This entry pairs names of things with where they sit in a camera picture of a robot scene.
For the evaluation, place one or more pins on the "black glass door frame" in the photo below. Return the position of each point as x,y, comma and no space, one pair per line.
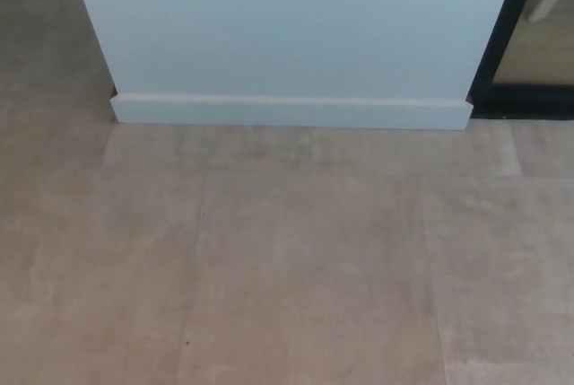
502,44

